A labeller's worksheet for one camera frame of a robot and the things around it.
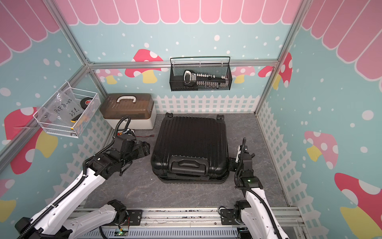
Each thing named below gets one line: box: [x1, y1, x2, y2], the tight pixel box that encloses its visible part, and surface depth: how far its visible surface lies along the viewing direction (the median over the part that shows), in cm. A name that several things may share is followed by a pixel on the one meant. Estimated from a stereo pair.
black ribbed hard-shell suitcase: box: [150, 112, 230, 185], surface depth 78 cm
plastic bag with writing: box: [43, 91, 84, 127], surface depth 69 cm
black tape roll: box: [80, 97, 94, 110], surface depth 81 cm
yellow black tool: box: [70, 113, 83, 123], surface depth 66 cm
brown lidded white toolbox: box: [99, 93, 157, 130], surface depth 102 cm
